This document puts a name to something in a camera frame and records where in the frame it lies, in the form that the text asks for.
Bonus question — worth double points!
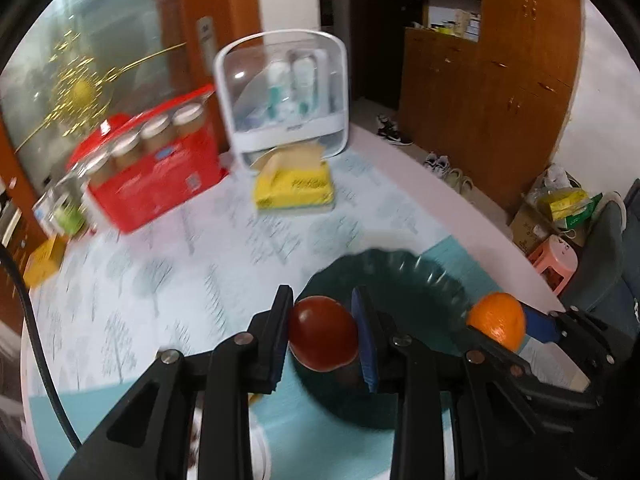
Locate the white can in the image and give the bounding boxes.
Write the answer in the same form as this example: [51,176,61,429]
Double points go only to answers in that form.
[34,189,63,223]

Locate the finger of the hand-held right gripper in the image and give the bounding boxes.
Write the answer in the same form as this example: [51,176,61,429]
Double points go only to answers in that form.
[467,329,599,411]
[523,308,621,362]

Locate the brown cardboard box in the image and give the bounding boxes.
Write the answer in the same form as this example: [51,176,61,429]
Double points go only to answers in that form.
[509,200,557,257]

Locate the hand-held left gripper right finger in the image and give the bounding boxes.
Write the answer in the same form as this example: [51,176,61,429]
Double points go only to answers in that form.
[350,286,566,480]

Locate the black cable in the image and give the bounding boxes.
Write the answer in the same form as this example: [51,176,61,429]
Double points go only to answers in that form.
[0,247,82,450]

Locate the red carton of jars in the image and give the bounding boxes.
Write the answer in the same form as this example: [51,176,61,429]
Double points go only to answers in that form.
[67,85,223,233]

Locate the tree print tablecloth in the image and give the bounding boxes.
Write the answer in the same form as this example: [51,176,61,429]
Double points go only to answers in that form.
[20,125,566,480]

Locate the dark green scalloped plate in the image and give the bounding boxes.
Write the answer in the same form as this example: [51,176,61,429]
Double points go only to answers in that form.
[292,247,473,431]

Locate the orange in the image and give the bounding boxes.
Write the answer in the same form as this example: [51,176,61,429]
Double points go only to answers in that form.
[466,292,527,353]

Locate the yellow cardboard box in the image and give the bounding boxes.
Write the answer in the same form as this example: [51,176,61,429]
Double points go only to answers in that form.
[24,235,68,288]

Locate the yellow tissue packet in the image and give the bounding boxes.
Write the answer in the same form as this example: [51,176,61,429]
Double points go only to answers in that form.
[254,142,335,216]

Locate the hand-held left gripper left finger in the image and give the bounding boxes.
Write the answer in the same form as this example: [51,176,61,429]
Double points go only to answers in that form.
[57,285,296,480]

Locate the pale green shoes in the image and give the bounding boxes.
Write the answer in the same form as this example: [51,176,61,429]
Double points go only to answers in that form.
[446,169,476,196]

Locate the teal ribbed placemat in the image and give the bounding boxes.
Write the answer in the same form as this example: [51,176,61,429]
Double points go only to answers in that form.
[25,237,591,480]

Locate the black sneakers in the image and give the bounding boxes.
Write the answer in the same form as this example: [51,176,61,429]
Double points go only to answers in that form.
[376,115,415,147]

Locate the grey blue chair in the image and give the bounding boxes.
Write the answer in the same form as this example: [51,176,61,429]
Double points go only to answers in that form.
[565,180,640,321]

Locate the wooden wall cabinet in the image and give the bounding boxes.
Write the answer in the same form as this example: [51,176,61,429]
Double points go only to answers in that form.
[400,0,586,211]

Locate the clear plastic storage box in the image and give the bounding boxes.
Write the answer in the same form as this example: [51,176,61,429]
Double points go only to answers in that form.
[214,31,349,168]

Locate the brown glass jar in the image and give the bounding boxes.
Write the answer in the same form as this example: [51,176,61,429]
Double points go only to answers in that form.
[172,104,208,138]
[140,116,173,153]
[110,135,142,168]
[82,152,115,186]

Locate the white teal bottle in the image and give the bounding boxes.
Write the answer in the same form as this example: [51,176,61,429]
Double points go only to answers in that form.
[292,55,316,113]
[266,60,290,118]

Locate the gold tree glass panel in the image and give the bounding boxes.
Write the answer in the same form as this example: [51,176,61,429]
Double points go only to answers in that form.
[0,0,193,158]

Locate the pink plastic stool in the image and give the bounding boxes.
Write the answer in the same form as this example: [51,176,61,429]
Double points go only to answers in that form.
[529,236,578,295]

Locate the red tomato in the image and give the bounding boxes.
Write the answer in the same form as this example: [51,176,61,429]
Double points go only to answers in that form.
[289,296,358,372]

